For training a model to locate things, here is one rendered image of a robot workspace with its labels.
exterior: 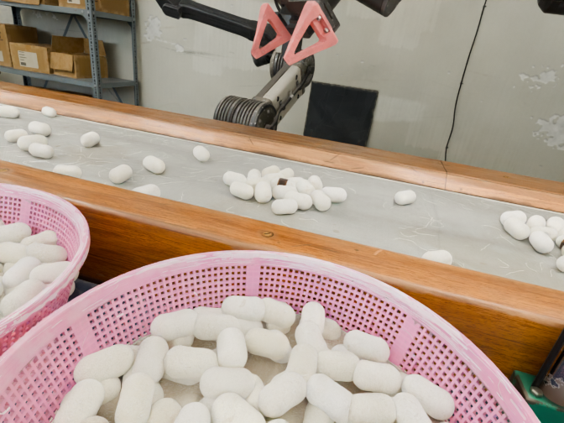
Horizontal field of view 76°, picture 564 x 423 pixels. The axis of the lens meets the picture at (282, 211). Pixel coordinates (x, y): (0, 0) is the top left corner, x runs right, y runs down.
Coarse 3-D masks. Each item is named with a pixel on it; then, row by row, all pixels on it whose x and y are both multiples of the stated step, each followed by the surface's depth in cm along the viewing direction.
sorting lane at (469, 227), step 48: (0, 144) 54; (48, 144) 56; (96, 144) 59; (144, 144) 63; (192, 144) 66; (192, 192) 46; (384, 192) 55; (432, 192) 58; (384, 240) 40; (432, 240) 42; (480, 240) 43; (528, 240) 45
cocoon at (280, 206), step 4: (276, 200) 42; (280, 200) 42; (284, 200) 42; (288, 200) 43; (292, 200) 43; (272, 204) 42; (276, 204) 42; (280, 204) 42; (284, 204) 42; (288, 204) 42; (292, 204) 42; (296, 204) 43; (272, 208) 42; (276, 208) 42; (280, 208) 42; (284, 208) 42; (288, 208) 42; (292, 208) 43; (296, 208) 43; (276, 212) 42; (280, 212) 42; (284, 212) 42; (288, 212) 43; (292, 212) 43
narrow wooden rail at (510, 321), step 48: (48, 192) 35; (96, 192) 37; (96, 240) 35; (144, 240) 34; (192, 240) 32; (240, 240) 31; (288, 240) 32; (336, 240) 33; (336, 288) 30; (432, 288) 28; (480, 288) 29; (528, 288) 30; (432, 336) 29; (480, 336) 28; (528, 336) 27
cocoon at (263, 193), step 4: (260, 184) 46; (264, 184) 46; (268, 184) 46; (256, 188) 45; (260, 188) 44; (264, 188) 44; (268, 188) 45; (256, 192) 45; (260, 192) 44; (264, 192) 44; (268, 192) 44; (256, 196) 45; (260, 196) 44; (264, 196) 44; (268, 196) 44; (260, 200) 44; (264, 200) 44; (268, 200) 45
